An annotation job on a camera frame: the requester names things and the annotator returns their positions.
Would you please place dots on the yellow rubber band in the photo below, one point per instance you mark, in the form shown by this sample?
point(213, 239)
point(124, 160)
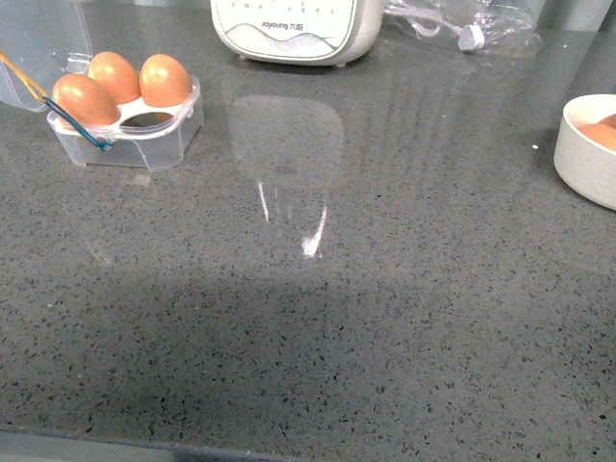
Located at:
point(31, 85)

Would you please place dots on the white round bowl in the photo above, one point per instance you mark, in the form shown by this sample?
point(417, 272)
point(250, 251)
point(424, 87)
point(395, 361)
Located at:
point(584, 165)

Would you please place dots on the blue rubber band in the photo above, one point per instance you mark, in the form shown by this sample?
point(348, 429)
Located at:
point(100, 143)

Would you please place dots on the brown egg back left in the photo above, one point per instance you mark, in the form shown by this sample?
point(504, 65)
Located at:
point(116, 75)

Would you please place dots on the clear plastic bag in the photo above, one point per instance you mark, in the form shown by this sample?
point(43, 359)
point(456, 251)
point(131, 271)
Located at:
point(487, 28)

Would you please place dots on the white Joyoung soymilk maker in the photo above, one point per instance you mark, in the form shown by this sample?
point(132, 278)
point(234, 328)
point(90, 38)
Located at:
point(298, 32)

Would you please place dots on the brown egg in bowl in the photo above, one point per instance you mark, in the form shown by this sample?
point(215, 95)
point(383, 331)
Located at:
point(609, 120)
point(601, 134)

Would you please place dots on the brown egg back right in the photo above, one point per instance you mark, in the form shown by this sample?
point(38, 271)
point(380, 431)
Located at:
point(164, 82)

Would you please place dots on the brown egg front left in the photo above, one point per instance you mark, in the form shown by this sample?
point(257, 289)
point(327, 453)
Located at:
point(85, 100)

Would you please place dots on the clear plastic egg box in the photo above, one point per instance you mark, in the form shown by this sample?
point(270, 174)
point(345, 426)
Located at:
point(49, 39)

